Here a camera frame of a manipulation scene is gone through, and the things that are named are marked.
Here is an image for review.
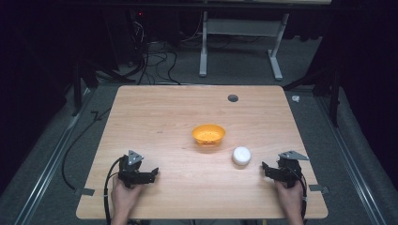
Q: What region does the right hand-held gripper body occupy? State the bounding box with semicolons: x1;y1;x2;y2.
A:
273;150;311;189

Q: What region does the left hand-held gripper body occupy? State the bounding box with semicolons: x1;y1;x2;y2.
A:
117;149;155;189

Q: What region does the person's left hand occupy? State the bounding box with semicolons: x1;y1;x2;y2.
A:
110;175;145;217

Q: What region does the person's right hand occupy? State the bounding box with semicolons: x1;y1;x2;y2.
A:
274;180;304;218

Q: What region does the white round bun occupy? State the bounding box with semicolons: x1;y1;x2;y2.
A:
231;145;253;167

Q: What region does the grey tape piece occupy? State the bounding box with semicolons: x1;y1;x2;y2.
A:
73;187;96;197
308;184;330;195

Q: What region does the orange plastic bowl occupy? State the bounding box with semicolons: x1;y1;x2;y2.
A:
191;123;227;147

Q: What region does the black metal stand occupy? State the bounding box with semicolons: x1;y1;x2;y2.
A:
70;58;137;117
283;60;343;128

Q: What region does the dark box with red light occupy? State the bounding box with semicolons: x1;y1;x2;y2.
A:
104;8;149;65

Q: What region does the right hand-held gripper black cable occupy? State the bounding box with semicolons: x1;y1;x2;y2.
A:
289;167;309;223

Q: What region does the hand-held gripper black cable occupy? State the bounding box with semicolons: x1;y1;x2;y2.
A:
103;157;124;225
289;167;309;223

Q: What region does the left hand-held gripper black cable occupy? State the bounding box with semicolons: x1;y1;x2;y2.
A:
103;157;124;225

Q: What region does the metal floor rail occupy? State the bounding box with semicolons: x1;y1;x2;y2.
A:
314;95;389;225
12;87;95;225

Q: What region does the long black floor cable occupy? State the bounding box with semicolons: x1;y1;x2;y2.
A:
61;107;113;191

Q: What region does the tangle of black cables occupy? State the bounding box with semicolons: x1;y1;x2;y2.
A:
127;18;182;86

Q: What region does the white metal desk frame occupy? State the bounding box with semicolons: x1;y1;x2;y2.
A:
198;11;291;82

